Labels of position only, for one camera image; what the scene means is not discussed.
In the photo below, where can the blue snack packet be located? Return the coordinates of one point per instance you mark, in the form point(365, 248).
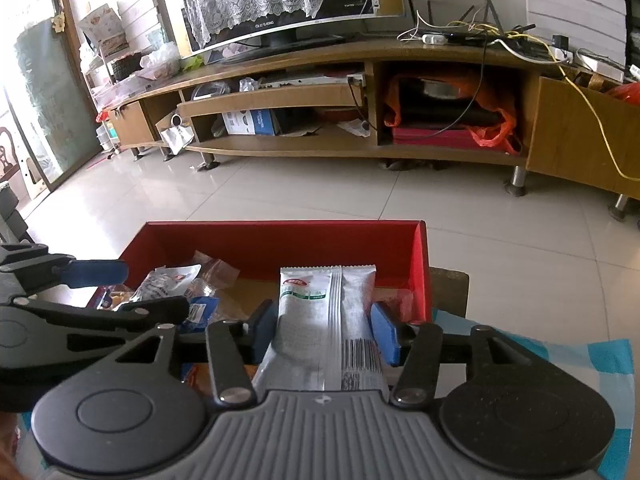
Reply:
point(202, 312)

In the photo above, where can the white power strip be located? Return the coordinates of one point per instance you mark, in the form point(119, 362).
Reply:
point(435, 38)

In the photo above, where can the blue white checkered tablecloth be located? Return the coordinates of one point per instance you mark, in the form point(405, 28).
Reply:
point(575, 360)

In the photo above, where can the blue white carton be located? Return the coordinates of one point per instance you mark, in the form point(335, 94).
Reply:
point(250, 122)

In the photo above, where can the glass sliding door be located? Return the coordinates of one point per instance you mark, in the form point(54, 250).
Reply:
point(50, 100)

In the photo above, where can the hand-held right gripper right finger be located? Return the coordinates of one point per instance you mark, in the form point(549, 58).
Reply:
point(385, 335)

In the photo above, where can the white storage rack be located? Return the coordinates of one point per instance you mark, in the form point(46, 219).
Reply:
point(107, 60)

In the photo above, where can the red plastic bag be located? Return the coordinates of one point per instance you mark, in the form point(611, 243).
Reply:
point(627, 95)

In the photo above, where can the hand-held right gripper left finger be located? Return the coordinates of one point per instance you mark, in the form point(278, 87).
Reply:
point(262, 332)

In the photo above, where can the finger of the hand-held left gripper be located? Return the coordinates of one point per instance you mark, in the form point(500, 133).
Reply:
point(150, 310)
point(100, 271)

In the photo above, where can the white long snack packet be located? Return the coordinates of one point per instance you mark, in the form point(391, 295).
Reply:
point(320, 320)

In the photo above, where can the orange plastic bag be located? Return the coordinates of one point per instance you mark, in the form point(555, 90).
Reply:
point(495, 132)

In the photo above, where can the wooden tv stand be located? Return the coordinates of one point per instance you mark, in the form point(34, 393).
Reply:
point(565, 125)

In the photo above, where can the white red small packet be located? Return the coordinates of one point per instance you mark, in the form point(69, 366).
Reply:
point(165, 282)

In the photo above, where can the black router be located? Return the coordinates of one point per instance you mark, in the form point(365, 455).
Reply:
point(520, 42)

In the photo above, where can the red flat box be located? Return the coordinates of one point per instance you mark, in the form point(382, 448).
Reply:
point(440, 138)

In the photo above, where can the red cardboard box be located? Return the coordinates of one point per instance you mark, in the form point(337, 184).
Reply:
point(300, 245)

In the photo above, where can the waffle packet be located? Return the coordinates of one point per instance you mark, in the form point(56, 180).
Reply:
point(117, 297)

